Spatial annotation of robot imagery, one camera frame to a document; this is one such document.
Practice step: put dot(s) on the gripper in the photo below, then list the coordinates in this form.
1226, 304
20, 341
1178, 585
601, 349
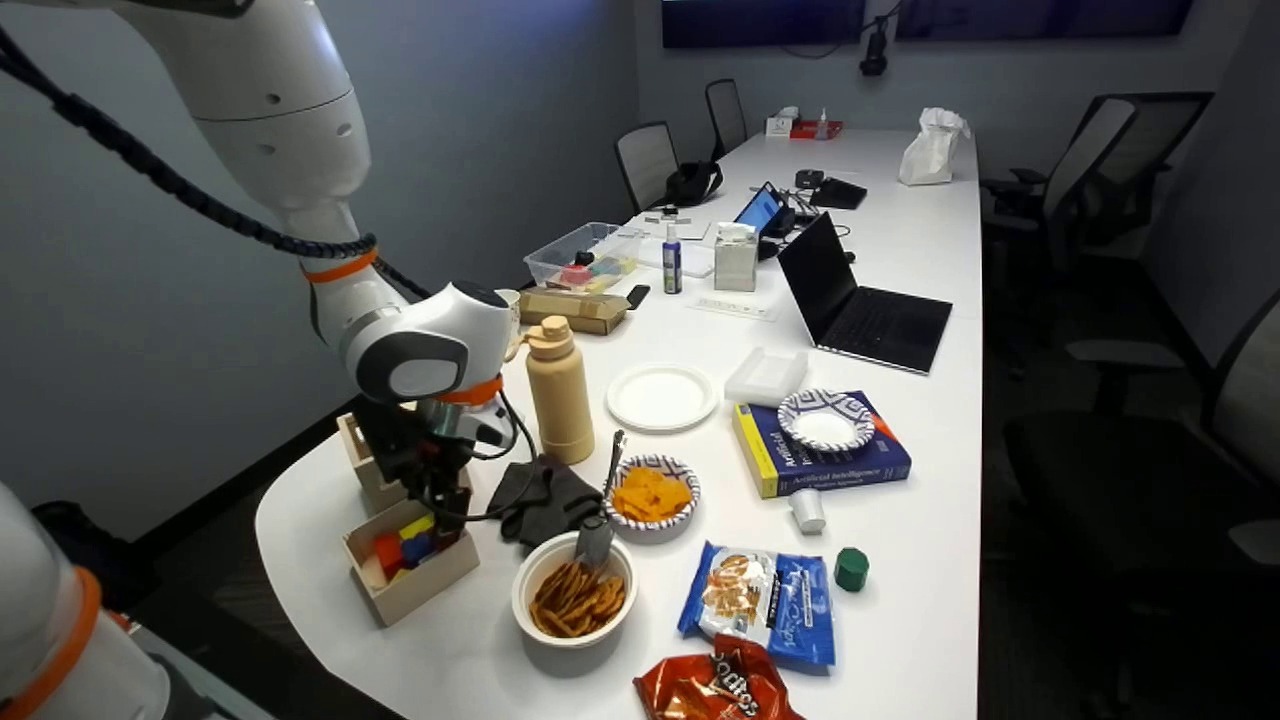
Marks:
432, 470

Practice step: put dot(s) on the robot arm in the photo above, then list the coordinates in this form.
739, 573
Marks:
290, 110

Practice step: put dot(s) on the wooden shape sorter lid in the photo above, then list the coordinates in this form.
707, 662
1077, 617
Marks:
362, 455

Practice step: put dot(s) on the wooden shape sorter box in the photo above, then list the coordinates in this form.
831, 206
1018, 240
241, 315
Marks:
420, 590

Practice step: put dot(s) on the brown cardboard box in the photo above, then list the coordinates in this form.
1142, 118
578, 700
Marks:
575, 310

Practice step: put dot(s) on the small white tissue box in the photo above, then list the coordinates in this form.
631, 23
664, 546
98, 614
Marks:
780, 124

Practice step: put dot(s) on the red flat box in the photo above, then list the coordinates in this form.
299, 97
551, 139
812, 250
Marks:
818, 130

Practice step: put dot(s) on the yellow block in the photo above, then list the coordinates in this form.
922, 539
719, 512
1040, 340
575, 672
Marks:
418, 526

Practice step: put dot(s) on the blue block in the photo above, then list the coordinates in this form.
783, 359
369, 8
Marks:
417, 549

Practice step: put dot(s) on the red block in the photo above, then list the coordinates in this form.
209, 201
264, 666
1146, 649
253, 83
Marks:
388, 551

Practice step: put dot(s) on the dark cloth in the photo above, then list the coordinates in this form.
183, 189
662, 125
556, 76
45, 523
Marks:
540, 500

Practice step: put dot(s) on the white bowl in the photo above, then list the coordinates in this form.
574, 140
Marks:
545, 560

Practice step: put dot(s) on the tan water bottle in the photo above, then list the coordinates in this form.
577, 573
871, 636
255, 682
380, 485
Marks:
560, 400

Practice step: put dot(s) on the white mug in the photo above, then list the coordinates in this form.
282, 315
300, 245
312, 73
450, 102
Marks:
510, 320

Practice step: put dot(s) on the metal spatula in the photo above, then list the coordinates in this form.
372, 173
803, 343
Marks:
594, 540

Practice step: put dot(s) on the heap of pretzels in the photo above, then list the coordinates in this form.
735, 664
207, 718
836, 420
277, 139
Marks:
575, 600

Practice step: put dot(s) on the heap of orange chips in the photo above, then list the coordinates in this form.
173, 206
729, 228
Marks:
652, 495

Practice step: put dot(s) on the patterned bowl with chips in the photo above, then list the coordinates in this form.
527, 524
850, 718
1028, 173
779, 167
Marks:
650, 530

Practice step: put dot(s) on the white paper plate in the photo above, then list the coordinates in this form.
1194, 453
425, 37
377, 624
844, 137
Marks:
661, 397

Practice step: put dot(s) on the clear plastic bin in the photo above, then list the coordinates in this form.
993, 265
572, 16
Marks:
560, 255

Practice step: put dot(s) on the heap of coloured blocks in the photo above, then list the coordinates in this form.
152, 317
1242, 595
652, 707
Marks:
595, 272

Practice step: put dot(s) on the black phone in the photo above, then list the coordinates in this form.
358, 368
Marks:
638, 296

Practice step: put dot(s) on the blue spray bottle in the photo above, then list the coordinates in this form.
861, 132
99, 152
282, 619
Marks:
672, 265

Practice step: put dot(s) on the white papers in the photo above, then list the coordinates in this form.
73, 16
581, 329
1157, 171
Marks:
690, 258

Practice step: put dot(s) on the white plastic container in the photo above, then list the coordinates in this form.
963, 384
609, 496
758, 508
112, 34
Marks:
765, 377

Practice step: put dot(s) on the orange chips bag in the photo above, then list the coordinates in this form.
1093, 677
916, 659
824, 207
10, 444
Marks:
720, 690

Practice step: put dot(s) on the blue and yellow book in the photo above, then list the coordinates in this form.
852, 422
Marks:
800, 470

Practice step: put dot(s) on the office chair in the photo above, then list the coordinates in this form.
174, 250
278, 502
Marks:
1150, 480
648, 160
726, 115

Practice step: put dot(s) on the small white cup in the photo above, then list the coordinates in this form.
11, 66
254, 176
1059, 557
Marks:
808, 512

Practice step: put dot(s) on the blue snack bag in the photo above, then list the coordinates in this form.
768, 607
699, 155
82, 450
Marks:
790, 610

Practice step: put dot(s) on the black bag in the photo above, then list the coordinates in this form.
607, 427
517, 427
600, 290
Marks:
692, 183

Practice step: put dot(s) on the empty patterned paper bowl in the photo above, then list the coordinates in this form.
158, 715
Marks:
826, 421

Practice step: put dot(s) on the tablet with blue screen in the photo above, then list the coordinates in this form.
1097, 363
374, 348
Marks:
760, 208

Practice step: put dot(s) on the black laptop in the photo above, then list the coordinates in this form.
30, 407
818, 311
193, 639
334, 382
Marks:
880, 325

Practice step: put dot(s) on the black pouch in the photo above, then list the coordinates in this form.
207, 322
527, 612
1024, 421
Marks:
838, 194

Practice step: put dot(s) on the small clear bottle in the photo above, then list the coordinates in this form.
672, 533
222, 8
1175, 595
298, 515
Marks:
822, 125

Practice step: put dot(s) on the white paper bag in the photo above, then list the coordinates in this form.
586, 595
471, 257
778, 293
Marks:
930, 150

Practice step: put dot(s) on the wall monitor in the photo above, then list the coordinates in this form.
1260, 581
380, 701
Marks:
760, 22
1040, 18

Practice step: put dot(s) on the camera on mount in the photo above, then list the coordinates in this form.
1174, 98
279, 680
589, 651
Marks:
874, 50

